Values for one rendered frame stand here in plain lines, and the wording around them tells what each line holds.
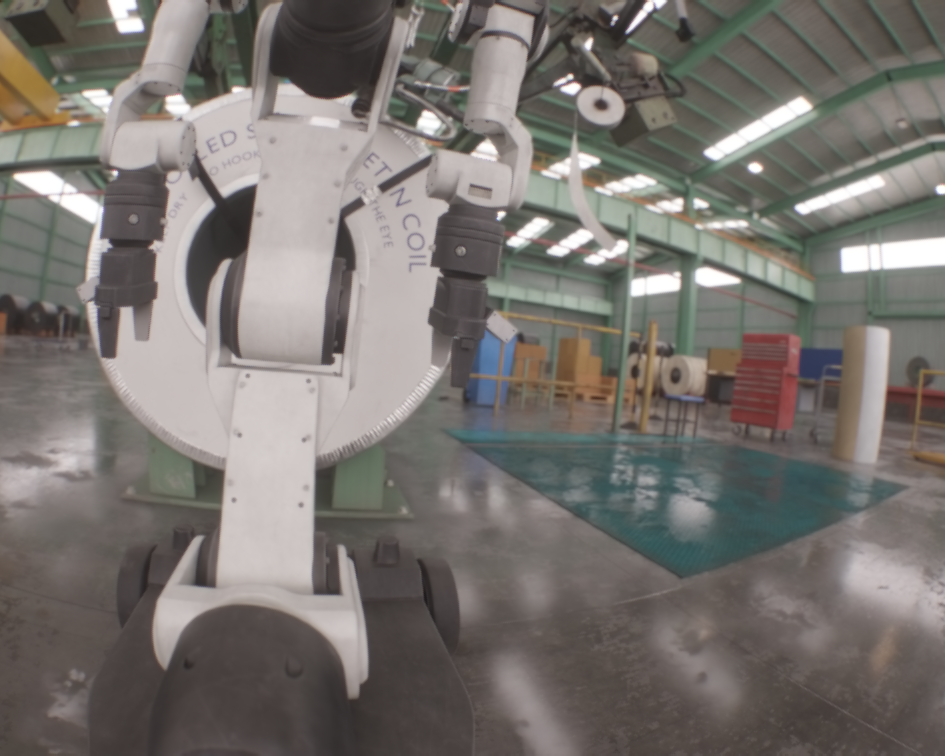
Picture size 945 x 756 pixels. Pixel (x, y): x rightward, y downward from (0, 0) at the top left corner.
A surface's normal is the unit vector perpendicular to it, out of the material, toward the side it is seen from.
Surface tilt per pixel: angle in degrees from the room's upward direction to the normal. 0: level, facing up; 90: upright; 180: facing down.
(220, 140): 90
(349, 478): 90
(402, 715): 0
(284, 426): 60
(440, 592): 43
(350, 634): 64
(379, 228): 90
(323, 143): 100
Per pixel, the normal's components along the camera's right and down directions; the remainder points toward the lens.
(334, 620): 0.33, -0.47
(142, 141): 0.29, 0.26
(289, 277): 0.33, 0.00
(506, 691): 0.10, -0.99
